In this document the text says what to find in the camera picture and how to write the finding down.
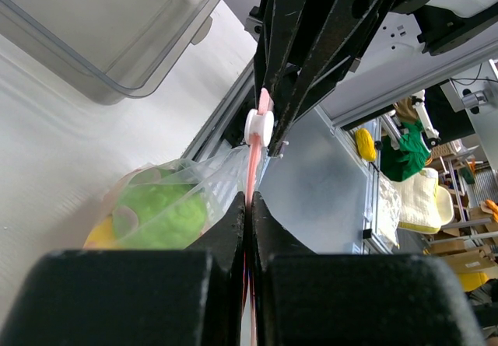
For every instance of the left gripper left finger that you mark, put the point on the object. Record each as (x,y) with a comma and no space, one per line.
(192,296)

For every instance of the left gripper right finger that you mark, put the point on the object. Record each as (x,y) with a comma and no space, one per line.
(305,298)

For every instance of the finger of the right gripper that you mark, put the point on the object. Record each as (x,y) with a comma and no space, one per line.
(366,17)
(303,47)

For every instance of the green round vegetable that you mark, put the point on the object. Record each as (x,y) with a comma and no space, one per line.
(159,209)

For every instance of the clear zip top bag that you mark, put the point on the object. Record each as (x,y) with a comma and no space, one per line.
(257,133)

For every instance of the yellow mango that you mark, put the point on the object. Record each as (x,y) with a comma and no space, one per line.
(102,236)

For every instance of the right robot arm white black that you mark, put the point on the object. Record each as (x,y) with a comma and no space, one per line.
(419,42)

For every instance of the grey translucent plastic bin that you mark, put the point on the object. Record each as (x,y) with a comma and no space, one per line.
(106,49)

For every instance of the aluminium rail beam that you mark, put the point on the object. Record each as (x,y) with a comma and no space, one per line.
(210,138)

